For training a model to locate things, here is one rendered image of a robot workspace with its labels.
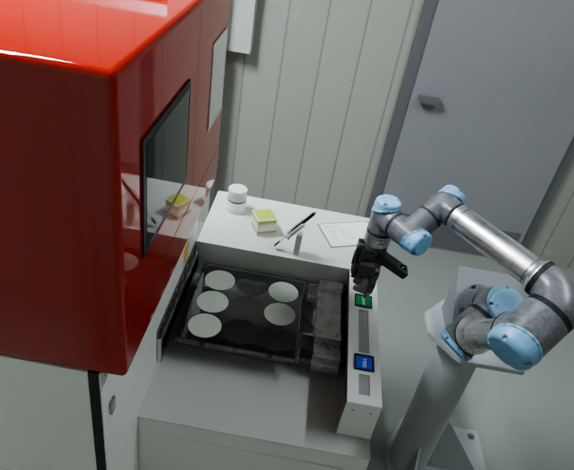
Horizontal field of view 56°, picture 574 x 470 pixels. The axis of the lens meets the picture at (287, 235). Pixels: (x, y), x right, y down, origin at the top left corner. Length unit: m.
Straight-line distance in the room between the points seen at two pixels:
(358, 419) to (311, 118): 2.29
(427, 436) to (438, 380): 0.31
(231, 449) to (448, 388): 0.90
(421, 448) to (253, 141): 2.11
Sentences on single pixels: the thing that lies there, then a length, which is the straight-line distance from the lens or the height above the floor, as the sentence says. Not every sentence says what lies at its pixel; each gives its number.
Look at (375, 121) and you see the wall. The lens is 3.46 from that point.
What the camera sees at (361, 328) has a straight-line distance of 1.67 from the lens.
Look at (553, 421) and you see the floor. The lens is 3.13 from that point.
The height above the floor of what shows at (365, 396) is 0.96.
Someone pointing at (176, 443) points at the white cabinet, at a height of 0.74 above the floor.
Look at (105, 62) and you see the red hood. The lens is 0.79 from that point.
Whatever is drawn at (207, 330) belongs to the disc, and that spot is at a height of 0.90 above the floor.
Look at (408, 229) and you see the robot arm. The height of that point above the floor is 1.32.
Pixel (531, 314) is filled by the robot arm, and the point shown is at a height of 1.33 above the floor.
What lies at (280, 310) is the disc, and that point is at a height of 0.90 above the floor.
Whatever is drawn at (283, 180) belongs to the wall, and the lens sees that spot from 3.65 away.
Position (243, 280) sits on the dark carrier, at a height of 0.90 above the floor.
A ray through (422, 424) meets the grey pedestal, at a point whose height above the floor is 0.36.
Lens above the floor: 2.08
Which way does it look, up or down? 35 degrees down
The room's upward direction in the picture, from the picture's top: 10 degrees clockwise
